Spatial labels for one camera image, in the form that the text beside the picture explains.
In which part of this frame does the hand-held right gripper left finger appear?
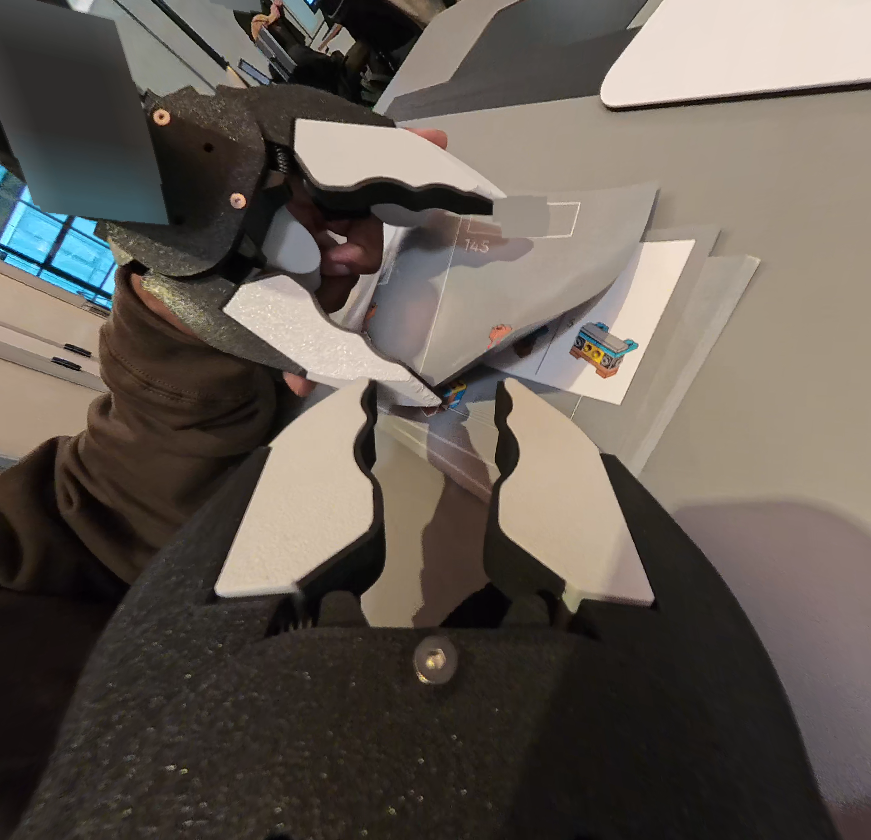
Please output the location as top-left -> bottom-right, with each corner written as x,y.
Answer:
214,379 -> 385,600

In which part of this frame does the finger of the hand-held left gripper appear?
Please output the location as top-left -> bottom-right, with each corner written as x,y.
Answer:
223,272 -> 445,409
293,117 -> 509,218

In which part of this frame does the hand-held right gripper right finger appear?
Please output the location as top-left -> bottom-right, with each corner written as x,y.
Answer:
484,379 -> 656,610

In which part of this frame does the grey instruction booklet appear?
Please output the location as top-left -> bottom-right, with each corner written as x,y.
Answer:
361,181 -> 762,509

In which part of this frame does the person's left forearm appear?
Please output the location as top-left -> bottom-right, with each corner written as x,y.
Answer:
0,265 -> 290,592

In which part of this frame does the grey desk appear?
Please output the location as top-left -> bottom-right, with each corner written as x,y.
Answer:
361,0 -> 871,840

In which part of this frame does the person's left hand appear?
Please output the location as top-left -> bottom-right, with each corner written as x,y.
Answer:
286,173 -> 387,315

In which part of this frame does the glass window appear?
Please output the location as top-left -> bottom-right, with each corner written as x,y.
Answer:
0,166 -> 118,310

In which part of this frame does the white cabinet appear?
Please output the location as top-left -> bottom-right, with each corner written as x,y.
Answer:
0,258 -> 114,464

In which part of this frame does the white stand base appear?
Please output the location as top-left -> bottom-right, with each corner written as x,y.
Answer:
600,0 -> 871,112

